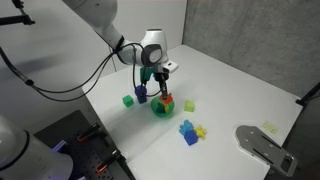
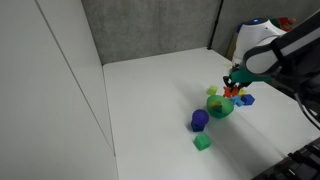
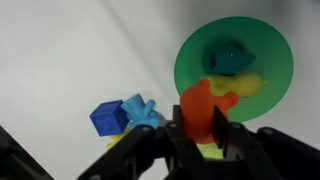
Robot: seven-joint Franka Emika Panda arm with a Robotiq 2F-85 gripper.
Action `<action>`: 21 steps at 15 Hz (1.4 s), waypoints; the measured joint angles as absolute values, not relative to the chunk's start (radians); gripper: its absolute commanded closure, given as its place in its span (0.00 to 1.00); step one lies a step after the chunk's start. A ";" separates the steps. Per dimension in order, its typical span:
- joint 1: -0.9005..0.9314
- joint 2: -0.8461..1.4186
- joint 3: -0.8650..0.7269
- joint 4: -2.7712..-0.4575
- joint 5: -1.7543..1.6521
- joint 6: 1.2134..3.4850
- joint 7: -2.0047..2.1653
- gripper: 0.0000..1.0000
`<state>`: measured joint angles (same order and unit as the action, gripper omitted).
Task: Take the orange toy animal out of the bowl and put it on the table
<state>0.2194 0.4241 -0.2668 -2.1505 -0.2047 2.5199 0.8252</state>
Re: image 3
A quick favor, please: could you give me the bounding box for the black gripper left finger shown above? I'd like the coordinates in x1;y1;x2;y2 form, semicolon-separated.
76;104;202;180

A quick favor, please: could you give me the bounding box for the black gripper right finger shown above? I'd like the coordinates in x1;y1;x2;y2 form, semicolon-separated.
212;105;320;180

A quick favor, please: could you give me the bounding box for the orange toy animal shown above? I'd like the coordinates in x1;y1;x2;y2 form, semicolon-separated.
179;78;241;145

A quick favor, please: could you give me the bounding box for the small yellow toy figure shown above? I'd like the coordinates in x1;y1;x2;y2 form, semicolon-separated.
105;127;131;151

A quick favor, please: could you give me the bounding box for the light blue toy animal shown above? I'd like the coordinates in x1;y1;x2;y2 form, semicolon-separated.
120;93;166;131

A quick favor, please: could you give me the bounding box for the yellow toy animal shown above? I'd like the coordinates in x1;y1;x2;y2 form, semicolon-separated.
201;72;270;99

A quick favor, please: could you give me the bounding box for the teal toy animal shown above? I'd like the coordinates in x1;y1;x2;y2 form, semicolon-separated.
210;44;257;76

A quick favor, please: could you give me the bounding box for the green plastic bowl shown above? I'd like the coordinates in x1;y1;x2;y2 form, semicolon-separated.
173;16;295;123

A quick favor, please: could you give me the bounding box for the dark blue cube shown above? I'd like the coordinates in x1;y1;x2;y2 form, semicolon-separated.
88;99;131;138

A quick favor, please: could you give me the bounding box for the lime green cube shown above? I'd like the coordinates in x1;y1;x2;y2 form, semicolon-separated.
196;142;225;161

